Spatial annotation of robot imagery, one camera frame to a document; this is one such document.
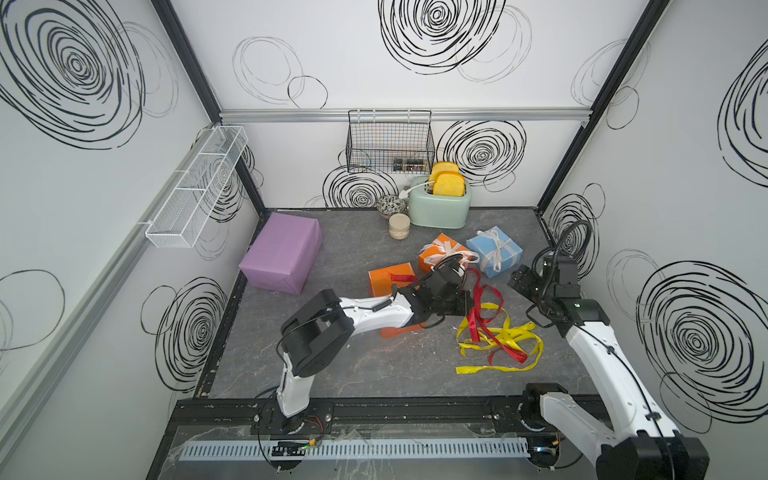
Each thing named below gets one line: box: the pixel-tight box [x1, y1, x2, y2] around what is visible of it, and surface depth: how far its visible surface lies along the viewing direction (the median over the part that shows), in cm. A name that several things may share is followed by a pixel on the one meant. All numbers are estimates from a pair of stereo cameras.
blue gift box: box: [466, 225, 523, 279], surface depth 101 cm
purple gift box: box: [239, 213, 323, 295], surface depth 95 cm
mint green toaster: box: [409, 176, 472, 229], surface depth 109 cm
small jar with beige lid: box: [388, 213, 411, 240], surface depth 111 cm
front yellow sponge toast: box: [433, 173, 465, 197], surface depth 104 cm
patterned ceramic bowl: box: [377, 195, 407, 216], surface depth 122 cm
